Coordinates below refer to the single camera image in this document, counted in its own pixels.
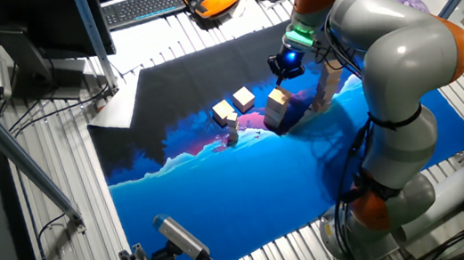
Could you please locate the silver camera blue cap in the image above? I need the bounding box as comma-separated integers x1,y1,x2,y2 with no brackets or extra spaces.
151,207,214,260

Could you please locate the black monitor cable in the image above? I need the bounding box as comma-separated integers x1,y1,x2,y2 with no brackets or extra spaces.
2,82,115,134

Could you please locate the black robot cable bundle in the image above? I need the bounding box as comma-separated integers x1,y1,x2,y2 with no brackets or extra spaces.
319,115,392,260

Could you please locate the purple plastic bag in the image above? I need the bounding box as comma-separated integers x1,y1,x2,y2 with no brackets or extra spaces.
396,0,431,17

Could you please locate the black monitor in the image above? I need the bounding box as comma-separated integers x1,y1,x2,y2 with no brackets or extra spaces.
0,0,118,70

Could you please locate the black keyboard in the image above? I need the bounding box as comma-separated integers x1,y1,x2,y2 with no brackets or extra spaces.
99,0,191,33

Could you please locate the printed landscape desk mat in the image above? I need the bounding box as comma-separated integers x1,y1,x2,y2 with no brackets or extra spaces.
76,0,464,260

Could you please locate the small silver cylinder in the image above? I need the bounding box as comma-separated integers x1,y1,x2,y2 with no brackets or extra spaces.
0,53,14,102

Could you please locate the grey monitor stand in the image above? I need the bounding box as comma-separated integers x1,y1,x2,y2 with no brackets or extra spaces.
0,14,92,110

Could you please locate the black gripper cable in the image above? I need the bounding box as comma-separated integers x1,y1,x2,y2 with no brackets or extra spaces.
319,10,363,82

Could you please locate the black fabric strap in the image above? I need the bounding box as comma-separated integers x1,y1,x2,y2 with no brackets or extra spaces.
366,103,426,134

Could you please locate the green mounting plate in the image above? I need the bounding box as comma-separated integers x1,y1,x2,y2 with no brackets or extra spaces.
283,19,323,54

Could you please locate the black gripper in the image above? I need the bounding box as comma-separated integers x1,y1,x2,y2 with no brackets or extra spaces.
266,47,308,88

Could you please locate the large wooden cube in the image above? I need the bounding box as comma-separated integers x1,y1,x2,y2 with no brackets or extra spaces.
265,85,294,111
263,102,289,123
209,97,239,129
230,84,258,115
262,112,287,133

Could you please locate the medium wooden cube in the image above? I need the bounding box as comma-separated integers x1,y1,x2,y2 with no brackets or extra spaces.
310,102,330,116
312,94,334,111
322,59,346,87
314,86,339,104
318,77,343,97

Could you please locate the white paper roll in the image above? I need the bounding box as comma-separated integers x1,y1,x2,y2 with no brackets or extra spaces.
383,161,464,247

